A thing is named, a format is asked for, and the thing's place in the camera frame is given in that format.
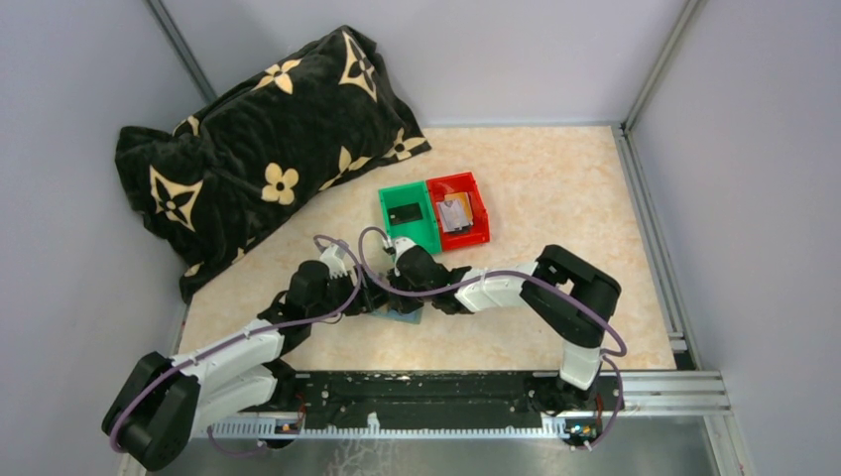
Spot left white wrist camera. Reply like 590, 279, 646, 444
318, 237, 355, 279

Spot red plastic bin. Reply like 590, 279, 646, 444
425, 172, 491, 251

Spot purple cable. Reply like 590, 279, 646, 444
108, 233, 366, 459
357, 226, 629, 451

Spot green plastic bin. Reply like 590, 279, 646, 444
378, 180, 442, 254

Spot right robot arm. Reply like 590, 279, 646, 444
385, 238, 622, 409

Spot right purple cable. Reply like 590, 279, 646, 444
357, 226, 629, 451

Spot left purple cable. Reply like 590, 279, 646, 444
108, 233, 366, 459

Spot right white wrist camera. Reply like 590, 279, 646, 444
384, 237, 417, 262

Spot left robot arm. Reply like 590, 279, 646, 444
101, 260, 388, 471

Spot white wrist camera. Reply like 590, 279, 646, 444
318, 237, 355, 279
384, 237, 417, 262

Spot stack of cards in red bin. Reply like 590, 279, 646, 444
435, 192, 474, 234

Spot sage green card holder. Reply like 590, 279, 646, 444
368, 304, 423, 324

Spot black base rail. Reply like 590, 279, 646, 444
254, 371, 624, 430

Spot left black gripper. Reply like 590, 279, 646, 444
308, 263, 394, 321

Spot black floral pillow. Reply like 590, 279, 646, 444
114, 25, 430, 299

